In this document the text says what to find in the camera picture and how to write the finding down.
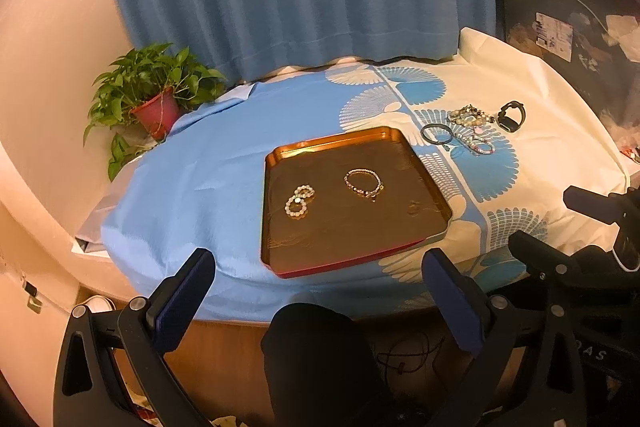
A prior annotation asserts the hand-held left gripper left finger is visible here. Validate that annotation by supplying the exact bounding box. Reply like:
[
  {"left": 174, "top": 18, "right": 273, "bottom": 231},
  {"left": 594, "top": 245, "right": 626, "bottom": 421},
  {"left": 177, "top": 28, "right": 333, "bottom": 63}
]
[{"left": 52, "top": 248, "right": 217, "bottom": 427}]

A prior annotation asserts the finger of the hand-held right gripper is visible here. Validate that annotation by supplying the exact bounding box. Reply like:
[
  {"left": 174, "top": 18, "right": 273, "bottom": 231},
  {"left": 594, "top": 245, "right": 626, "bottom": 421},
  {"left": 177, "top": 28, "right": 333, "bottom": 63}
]
[
  {"left": 563, "top": 186, "right": 640, "bottom": 228},
  {"left": 507, "top": 230, "right": 583, "bottom": 303}
]

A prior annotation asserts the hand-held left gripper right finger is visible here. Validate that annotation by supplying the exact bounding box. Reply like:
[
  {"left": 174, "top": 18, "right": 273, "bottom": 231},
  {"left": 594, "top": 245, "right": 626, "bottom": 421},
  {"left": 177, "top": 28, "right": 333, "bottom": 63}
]
[{"left": 421, "top": 248, "right": 587, "bottom": 427}]

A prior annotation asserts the pink multicolour bead bracelet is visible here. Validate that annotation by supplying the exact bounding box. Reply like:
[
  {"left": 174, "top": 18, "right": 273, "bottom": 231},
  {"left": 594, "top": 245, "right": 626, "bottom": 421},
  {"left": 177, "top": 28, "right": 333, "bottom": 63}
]
[{"left": 467, "top": 139, "right": 497, "bottom": 158}]

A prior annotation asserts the copper square tray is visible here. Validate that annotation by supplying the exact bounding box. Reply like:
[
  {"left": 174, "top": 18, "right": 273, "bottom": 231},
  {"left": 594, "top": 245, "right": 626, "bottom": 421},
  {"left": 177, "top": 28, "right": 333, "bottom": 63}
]
[{"left": 261, "top": 126, "right": 453, "bottom": 279}]

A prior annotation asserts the clear crystal bead bracelet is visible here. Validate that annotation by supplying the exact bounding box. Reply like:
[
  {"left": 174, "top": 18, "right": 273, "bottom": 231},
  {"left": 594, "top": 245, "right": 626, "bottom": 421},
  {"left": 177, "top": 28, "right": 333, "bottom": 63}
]
[{"left": 450, "top": 130, "right": 483, "bottom": 148}]

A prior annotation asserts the black and white bead bracelet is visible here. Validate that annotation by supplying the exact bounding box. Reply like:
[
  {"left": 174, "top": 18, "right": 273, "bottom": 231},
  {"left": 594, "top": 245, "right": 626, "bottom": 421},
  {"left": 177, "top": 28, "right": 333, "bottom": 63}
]
[{"left": 470, "top": 104, "right": 500, "bottom": 124}]

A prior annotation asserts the wide brown bangle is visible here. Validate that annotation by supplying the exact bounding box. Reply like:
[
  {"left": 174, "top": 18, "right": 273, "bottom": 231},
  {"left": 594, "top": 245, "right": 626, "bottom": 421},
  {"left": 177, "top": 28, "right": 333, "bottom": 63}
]
[{"left": 421, "top": 123, "right": 455, "bottom": 146}]

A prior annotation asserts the white slipper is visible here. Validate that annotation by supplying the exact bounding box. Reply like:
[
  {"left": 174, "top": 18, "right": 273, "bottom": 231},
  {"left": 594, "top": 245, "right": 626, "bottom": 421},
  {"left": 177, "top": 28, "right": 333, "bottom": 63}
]
[{"left": 75, "top": 294, "right": 116, "bottom": 313}]

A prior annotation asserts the blue and white printed tablecloth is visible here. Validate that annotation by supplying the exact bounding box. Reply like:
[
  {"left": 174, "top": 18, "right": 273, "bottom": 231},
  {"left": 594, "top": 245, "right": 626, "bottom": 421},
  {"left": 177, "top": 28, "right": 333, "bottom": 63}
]
[{"left": 100, "top": 27, "right": 631, "bottom": 323}]

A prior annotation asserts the black smartwatch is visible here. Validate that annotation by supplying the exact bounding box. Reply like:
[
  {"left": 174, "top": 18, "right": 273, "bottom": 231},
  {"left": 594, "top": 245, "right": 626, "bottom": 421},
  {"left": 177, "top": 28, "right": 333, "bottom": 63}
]
[{"left": 497, "top": 100, "right": 527, "bottom": 134}]

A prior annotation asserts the person's leg in black trousers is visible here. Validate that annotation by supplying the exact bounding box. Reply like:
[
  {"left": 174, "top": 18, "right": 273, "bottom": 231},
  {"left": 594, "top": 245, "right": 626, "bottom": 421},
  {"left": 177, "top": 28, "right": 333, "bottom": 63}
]
[{"left": 260, "top": 303, "right": 386, "bottom": 427}]

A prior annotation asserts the potted green plant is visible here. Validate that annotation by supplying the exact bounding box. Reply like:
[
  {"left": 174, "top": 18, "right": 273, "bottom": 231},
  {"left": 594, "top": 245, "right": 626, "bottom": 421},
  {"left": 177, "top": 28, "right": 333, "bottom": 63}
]
[{"left": 82, "top": 43, "right": 228, "bottom": 182}]

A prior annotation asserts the dark storage box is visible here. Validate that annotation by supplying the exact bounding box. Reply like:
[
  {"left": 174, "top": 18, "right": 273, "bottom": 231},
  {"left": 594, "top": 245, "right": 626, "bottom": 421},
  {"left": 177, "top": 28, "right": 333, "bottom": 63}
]
[{"left": 492, "top": 0, "right": 640, "bottom": 158}]

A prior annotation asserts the black cord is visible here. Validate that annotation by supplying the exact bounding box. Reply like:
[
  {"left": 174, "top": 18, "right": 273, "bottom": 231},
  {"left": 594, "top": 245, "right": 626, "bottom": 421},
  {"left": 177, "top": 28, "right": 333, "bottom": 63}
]
[{"left": 377, "top": 332, "right": 446, "bottom": 378}]

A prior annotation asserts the cream bead bracelet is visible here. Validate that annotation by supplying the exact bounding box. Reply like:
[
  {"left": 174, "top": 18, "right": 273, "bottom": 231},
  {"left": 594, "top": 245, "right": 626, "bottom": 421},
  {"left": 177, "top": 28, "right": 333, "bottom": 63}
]
[{"left": 446, "top": 105, "right": 483, "bottom": 126}]

